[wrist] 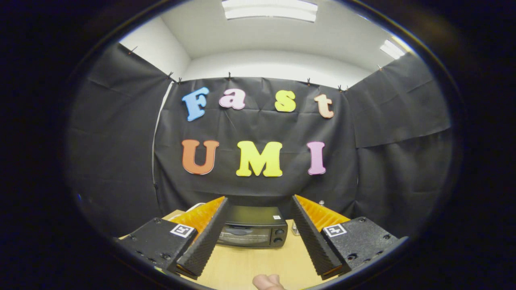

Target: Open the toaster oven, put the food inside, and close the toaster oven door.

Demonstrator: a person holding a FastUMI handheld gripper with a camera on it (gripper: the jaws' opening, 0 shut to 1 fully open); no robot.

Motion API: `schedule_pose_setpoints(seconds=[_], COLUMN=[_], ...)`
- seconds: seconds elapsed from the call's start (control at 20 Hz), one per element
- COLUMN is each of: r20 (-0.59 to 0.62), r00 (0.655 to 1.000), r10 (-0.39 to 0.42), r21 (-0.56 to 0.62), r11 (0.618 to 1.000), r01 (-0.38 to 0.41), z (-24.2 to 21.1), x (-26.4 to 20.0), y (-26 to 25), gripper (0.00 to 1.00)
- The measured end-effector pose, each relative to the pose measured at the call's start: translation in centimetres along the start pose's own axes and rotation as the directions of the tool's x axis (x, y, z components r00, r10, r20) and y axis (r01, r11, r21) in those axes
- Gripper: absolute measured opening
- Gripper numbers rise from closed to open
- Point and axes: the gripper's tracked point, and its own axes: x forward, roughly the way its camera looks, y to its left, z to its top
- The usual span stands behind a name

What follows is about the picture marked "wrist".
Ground narrow ceiling light panel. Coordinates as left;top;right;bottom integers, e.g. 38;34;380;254
380;39;406;60

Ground wide ceiling light panel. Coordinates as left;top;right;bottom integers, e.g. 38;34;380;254
222;0;318;23

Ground black toaster oven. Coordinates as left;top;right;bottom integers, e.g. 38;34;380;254
217;205;289;248

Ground white pop-up toaster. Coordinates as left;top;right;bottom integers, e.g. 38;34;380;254
177;203;207;216

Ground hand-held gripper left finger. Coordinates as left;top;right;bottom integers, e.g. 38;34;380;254
114;196;230;280

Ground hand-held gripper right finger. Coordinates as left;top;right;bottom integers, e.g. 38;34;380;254
289;194;408;280

